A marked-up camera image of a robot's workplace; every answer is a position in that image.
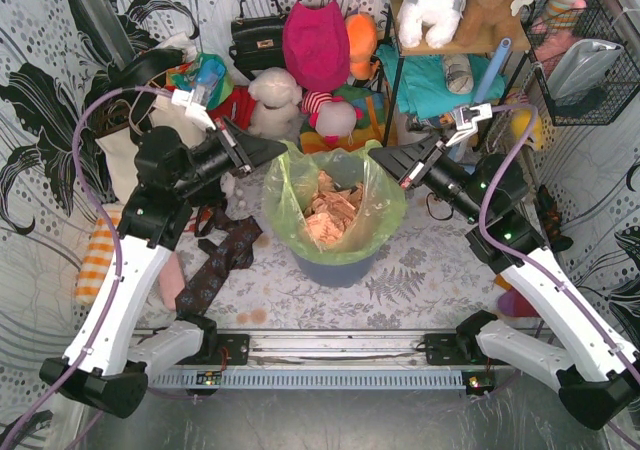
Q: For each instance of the black wire basket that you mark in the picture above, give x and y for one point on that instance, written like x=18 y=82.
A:
x=603 y=103

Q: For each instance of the orange checkered towel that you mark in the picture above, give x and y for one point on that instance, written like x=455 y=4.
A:
x=95 y=264

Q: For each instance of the crumpled orange paper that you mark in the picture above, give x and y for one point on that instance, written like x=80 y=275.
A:
x=332 y=210

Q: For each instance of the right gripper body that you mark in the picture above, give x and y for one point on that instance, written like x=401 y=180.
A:
x=417 y=165

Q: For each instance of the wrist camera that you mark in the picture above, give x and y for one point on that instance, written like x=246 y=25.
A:
x=466 y=119
x=195 y=104

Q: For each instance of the yellow plush duck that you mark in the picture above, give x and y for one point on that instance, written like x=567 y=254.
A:
x=519 y=121

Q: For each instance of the brown teddy bear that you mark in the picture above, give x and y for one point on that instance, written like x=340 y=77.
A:
x=502 y=17

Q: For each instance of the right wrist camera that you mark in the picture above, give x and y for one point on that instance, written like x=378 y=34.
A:
x=466 y=119

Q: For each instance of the magenta fuzzy bag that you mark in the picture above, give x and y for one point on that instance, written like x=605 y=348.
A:
x=316 y=47

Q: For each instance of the cream canvas tote bag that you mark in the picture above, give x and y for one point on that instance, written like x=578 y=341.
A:
x=120 y=150

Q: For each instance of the white plush dog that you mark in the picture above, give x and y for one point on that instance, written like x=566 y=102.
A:
x=432 y=21

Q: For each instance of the pink head plush doll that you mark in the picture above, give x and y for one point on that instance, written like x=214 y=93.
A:
x=332 y=117

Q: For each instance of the silver foil pouch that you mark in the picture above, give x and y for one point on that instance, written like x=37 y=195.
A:
x=582 y=66

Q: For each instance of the black leather handbag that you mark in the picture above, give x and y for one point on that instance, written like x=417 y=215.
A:
x=257 y=42

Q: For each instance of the blue trash bin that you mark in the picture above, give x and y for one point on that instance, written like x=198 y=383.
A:
x=335 y=276

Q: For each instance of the blue handled broom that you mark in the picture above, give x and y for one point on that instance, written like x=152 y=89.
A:
x=492 y=70

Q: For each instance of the brown floral cloth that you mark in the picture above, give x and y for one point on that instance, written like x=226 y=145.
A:
x=229 y=246

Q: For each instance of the orange plush toy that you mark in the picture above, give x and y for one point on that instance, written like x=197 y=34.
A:
x=362 y=36

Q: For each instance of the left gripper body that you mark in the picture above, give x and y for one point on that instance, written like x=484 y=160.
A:
x=235 y=148

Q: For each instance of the green trash bag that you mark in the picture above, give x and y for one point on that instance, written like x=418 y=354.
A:
x=291 y=182

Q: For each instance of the rainbow striped cloth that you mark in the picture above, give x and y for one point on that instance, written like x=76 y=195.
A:
x=370 y=127

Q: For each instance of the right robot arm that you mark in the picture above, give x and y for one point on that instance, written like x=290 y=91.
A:
x=594 y=370

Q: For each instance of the purple orange sock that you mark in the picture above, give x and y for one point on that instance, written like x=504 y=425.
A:
x=511 y=303

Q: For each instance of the red cloth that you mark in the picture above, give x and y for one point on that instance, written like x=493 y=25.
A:
x=237 y=107

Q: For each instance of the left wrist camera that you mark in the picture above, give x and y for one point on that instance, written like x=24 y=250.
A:
x=195 y=104

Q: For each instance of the teal folded cloth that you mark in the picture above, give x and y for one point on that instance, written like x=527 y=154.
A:
x=422 y=89

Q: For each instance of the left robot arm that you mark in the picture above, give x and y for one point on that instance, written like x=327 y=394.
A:
x=101 y=368

